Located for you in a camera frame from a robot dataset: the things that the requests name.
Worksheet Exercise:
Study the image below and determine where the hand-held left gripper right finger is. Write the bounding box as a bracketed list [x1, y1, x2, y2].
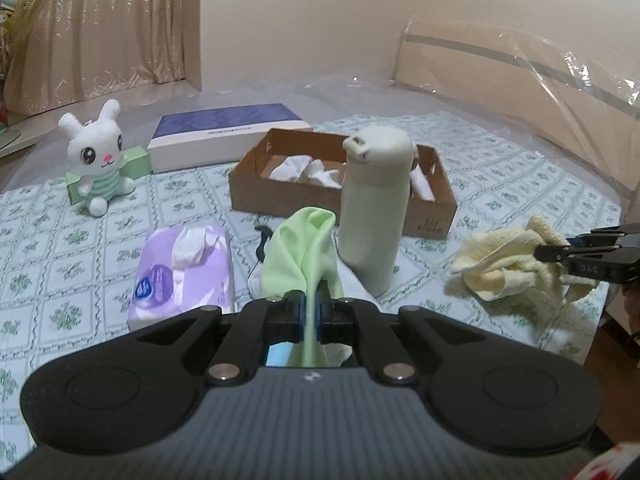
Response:
[317, 292, 501, 386]

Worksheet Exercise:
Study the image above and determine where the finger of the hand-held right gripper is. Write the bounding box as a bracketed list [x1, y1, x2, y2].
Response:
[575, 225, 640, 250]
[533, 243, 581, 265]

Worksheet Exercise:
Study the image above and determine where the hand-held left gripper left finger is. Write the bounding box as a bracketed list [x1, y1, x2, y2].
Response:
[116, 291, 306, 385]

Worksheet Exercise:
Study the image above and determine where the yellow towel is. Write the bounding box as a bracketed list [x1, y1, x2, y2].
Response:
[451, 214, 608, 306]

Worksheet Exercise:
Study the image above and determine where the light green cloth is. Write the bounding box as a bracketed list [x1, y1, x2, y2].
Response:
[261, 206, 346, 368]

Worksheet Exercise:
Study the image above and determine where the brown cardboard box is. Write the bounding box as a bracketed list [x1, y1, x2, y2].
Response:
[228, 128, 459, 240]

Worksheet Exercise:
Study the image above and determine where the white printed cloth bag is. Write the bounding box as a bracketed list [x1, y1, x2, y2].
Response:
[270, 155, 346, 190]

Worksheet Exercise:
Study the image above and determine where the purple tissue pack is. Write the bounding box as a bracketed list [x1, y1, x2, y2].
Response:
[126, 221, 237, 332]

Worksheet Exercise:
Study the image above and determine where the cream thermos bottle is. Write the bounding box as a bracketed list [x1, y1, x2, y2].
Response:
[337, 126, 416, 296]

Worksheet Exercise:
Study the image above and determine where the plastic wrapped wooden headboard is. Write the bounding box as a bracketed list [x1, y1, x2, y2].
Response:
[392, 10, 640, 201]

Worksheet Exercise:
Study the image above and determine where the purple white flat box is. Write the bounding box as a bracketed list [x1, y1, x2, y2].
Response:
[146, 103, 314, 175]

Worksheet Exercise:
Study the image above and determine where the person's red white clothing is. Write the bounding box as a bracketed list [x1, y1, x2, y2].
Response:
[575, 442, 640, 480]

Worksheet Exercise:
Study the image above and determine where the plastic wrapped mattress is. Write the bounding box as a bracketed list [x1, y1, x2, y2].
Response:
[0, 75, 631, 366]

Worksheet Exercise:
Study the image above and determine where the green tissue box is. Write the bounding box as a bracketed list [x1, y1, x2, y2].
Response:
[65, 144, 152, 206]

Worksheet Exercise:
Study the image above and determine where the white plush bunny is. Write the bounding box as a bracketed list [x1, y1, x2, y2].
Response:
[57, 100, 137, 217]

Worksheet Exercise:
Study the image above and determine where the beige curtain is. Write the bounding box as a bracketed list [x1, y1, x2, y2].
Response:
[2, 0, 203, 113]

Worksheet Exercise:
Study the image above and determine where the plastic covered standing fan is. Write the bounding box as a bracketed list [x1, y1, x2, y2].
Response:
[0, 0, 56, 151]

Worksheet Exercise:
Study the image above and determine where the black strap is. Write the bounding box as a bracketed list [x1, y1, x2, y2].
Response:
[254, 225, 275, 266]

